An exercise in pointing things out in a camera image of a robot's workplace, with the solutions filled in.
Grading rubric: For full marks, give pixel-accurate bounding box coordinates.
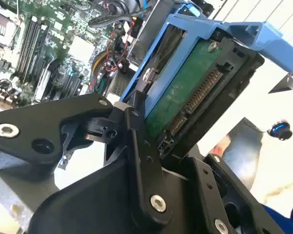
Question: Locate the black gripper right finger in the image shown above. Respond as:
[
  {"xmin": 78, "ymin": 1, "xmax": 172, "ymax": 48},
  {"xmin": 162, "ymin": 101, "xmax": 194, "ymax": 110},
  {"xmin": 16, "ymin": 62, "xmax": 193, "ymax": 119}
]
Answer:
[{"xmin": 190, "ymin": 153, "xmax": 285, "ymax": 234}]

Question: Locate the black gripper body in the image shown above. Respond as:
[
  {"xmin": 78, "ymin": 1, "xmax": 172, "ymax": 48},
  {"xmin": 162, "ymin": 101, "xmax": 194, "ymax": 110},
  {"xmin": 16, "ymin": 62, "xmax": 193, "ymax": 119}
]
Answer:
[{"xmin": 28, "ymin": 157, "xmax": 203, "ymax": 234}]

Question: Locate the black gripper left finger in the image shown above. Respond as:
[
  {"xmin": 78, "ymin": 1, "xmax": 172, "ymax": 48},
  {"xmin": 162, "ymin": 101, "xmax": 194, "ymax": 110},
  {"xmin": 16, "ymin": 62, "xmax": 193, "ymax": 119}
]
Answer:
[{"xmin": 0, "ymin": 91, "xmax": 173, "ymax": 227}]

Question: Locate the hard disk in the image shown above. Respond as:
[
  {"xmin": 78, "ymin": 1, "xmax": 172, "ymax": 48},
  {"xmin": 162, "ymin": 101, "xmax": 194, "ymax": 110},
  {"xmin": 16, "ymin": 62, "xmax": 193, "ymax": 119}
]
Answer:
[{"xmin": 119, "ymin": 3, "xmax": 284, "ymax": 162}]

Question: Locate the blue disk wire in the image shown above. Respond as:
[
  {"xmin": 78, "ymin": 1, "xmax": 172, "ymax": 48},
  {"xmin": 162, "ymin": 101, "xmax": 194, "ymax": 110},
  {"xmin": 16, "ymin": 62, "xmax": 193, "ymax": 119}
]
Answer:
[{"xmin": 135, "ymin": 0, "xmax": 152, "ymax": 20}]

